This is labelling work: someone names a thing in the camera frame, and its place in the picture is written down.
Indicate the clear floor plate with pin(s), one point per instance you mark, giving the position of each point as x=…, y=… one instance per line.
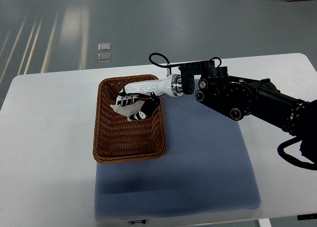
x=103, y=57
x=104, y=46

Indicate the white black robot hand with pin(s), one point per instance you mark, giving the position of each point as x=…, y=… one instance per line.
x=150, y=92

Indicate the black table control panel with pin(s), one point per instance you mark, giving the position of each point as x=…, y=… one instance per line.
x=307, y=217

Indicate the brown wicker basket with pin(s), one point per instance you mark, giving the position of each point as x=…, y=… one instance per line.
x=118, y=140

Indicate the white toy bear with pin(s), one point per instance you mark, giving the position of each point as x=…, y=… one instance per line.
x=128, y=111

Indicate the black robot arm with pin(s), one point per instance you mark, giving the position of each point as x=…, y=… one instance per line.
x=236, y=97

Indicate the white table leg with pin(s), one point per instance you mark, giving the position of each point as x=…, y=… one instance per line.
x=264, y=223

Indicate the blue padded mat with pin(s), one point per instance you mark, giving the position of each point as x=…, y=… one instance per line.
x=206, y=168

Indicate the upper clear floor plate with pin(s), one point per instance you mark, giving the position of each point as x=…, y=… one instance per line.
x=104, y=46

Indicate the lower clear floor plate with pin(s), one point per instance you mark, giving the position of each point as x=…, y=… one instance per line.
x=103, y=57

